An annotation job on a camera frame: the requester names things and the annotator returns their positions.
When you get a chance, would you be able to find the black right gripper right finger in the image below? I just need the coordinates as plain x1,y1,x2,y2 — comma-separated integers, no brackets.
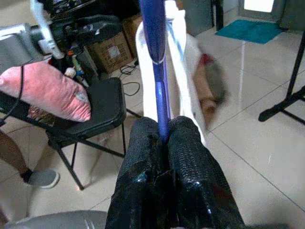
168,115,246,229

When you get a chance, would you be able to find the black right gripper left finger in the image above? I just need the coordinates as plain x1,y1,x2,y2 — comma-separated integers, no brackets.
106,116,167,229

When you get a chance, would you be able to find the cream white stitched garment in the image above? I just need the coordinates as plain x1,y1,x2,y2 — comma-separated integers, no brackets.
135,0,208,144

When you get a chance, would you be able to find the purple plastic hanger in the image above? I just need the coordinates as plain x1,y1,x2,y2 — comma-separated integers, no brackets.
138,0,173,145

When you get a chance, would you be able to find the brown grey rolled cloth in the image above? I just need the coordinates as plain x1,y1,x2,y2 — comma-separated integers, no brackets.
192,52,230,131

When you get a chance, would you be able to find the black folding chair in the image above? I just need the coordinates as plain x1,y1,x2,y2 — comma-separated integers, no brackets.
0,77,143,191

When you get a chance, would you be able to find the grey shoe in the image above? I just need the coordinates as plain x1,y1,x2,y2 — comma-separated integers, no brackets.
23,168,60,189

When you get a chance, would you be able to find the cardboard box white label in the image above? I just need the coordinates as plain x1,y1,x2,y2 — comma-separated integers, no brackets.
86,31,133,74

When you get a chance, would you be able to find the pink pillow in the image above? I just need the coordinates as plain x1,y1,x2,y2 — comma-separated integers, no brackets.
0,61,93,123

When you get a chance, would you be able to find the plain cardboard box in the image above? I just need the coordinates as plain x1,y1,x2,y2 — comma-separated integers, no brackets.
122,14,143,58

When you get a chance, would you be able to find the person bare leg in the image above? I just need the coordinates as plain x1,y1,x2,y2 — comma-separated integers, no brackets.
0,130,33,183

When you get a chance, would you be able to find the teal floor mat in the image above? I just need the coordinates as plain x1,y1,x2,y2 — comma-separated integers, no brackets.
215,19,286,45

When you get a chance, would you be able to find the black bag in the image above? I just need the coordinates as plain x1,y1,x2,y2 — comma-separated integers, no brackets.
47,0,124,48

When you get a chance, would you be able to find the black silver clothes rack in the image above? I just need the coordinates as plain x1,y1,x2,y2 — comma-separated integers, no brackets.
258,30,305,125

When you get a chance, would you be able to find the white plastic device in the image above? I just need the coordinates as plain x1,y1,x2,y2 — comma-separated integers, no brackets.
30,0,65,60

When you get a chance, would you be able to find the glass balcony door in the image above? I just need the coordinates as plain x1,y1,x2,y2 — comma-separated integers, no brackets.
238,0,282,16

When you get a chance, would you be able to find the grey metal case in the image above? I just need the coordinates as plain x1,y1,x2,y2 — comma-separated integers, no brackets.
0,23,48,74

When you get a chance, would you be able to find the grey curtain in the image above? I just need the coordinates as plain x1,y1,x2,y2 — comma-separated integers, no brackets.
278,0,305,31

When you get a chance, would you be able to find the black door frame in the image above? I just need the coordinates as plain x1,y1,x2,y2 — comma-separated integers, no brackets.
211,0,224,31

